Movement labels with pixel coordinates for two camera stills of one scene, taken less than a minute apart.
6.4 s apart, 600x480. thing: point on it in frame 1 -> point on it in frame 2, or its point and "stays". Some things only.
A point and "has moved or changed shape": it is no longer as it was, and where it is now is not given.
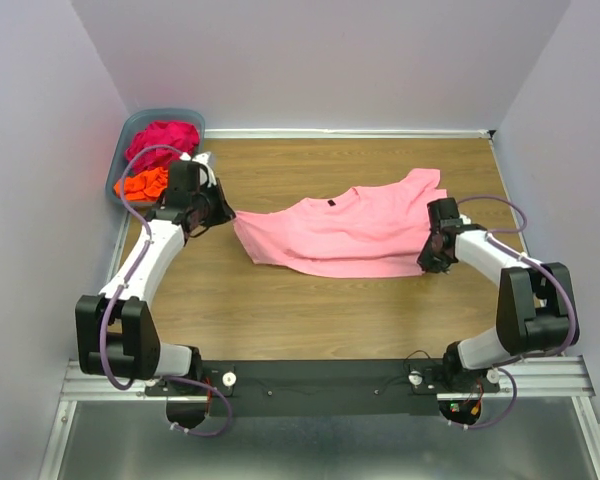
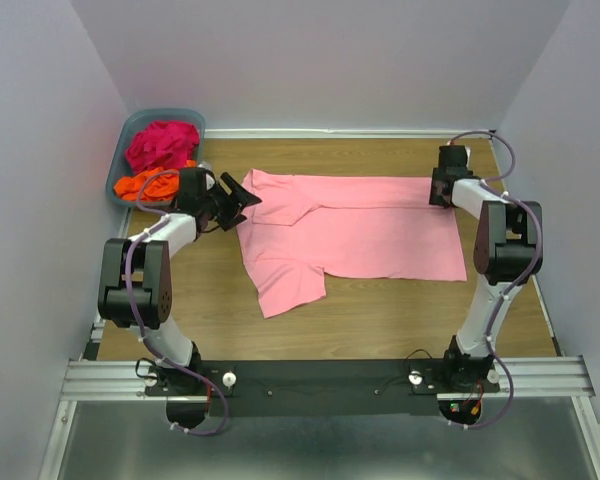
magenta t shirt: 180,136 stays
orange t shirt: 144,186 stays
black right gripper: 431,248 -> 438,189
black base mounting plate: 316,387 stays
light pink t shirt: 377,230 has moved or changed shape
